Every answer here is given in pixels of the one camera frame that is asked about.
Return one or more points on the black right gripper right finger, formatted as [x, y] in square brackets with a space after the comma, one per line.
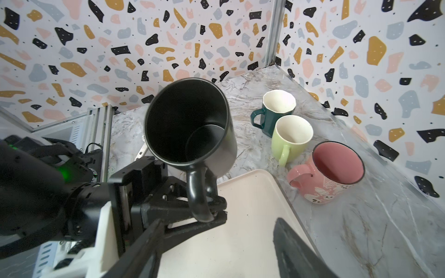
[295, 258]

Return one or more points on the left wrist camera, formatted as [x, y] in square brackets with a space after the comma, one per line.
[96, 261]

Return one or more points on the beige plastic tray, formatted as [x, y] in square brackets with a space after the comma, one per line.
[243, 246]

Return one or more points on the pink ghost mug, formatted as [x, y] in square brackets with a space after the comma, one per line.
[332, 168]

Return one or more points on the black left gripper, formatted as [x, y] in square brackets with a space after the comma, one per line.
[139, 194]

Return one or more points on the light green mug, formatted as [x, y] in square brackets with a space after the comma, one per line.
[290, 138]

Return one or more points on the black mug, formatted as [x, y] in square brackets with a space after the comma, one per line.
[188, 126]

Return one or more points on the dark green mug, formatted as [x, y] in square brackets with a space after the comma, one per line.
[276, 104]

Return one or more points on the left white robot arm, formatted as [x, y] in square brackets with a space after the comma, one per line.
[47, 194]

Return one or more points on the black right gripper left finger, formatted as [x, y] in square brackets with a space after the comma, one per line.
[143, 258]

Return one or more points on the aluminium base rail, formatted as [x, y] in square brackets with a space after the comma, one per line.
[88, 131]

